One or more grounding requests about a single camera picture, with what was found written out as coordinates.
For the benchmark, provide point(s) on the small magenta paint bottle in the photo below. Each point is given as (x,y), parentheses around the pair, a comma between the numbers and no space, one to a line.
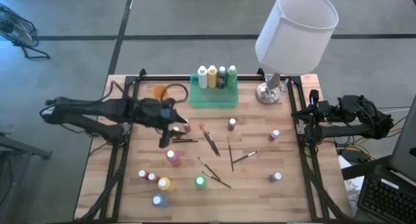
(231,124)

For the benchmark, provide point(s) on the large dark paint bottle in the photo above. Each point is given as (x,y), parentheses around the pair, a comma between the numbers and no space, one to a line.
(221,77)

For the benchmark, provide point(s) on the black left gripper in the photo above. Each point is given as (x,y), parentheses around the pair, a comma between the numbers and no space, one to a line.
(152,113)

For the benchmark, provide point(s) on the large blue paint bottle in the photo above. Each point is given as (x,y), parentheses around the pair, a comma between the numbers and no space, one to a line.
(160,200)

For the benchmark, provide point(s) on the large white paint bottle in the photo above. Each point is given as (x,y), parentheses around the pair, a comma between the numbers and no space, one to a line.
(202,76)

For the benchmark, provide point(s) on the black floor fan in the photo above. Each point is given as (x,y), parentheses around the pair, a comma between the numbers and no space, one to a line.
(16,30)

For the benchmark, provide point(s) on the silver table lamp white shade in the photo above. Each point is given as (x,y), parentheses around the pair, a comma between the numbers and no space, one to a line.
(292,39)

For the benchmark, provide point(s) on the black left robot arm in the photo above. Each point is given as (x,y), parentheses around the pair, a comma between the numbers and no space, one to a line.
(97,107)

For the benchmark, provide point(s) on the small pink paint bottle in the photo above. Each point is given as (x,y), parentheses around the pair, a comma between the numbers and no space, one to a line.
(274,135)

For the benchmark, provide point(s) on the large yellow paint bottle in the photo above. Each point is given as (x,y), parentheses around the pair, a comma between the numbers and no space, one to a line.
(164,184)

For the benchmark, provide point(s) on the black power adapter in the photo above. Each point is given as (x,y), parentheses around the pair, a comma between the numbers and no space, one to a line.
(356,156)

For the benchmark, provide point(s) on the large red paint bottle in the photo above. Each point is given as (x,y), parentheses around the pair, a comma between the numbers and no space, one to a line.
(173,157)

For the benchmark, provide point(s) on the black monitor stand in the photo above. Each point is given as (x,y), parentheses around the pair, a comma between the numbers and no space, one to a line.
(364,169)

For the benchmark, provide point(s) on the orange plastic cup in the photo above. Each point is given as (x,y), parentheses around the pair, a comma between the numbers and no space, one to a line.
(158,91)

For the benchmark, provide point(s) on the grey computer monitor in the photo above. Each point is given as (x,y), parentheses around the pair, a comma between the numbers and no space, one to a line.
(406,146)

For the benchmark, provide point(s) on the large orange paint bottle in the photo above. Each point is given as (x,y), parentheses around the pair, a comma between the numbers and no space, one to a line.
(212,76)

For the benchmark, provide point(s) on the black paintbrush orange bristles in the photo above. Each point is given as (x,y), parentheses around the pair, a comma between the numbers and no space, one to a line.
(208,138)
(231,158)
(185,141)

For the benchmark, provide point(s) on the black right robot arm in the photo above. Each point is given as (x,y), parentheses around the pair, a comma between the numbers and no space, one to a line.
(351,131)

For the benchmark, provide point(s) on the white paper sheet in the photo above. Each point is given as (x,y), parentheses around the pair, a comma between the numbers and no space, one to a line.
(352,188)

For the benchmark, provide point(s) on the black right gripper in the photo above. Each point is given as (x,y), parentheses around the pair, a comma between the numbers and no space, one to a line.
(320,112)

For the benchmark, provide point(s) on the small red paint bottle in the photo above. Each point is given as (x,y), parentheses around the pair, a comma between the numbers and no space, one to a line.
(152,177)
(142,174)

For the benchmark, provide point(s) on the black paintbrush silver ferrule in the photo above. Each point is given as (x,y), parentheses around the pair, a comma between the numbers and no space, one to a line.
(216,179)
(214,144)
(187,139)
(209,169)
(245,157)

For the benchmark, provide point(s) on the black computer keyboard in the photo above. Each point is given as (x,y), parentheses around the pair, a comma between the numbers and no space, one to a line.
(386,198)

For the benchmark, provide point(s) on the black side table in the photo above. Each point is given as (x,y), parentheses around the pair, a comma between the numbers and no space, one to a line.
(29,150)

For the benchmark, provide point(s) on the large green paint bottle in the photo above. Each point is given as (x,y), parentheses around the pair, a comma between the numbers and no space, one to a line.
(232,76)
(201,182)

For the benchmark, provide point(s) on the small purple paint bottle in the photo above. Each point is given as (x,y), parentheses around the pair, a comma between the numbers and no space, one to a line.
(275,177)

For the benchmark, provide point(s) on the green translucent plastic tray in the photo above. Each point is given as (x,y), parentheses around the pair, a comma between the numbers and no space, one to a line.
(211,100)

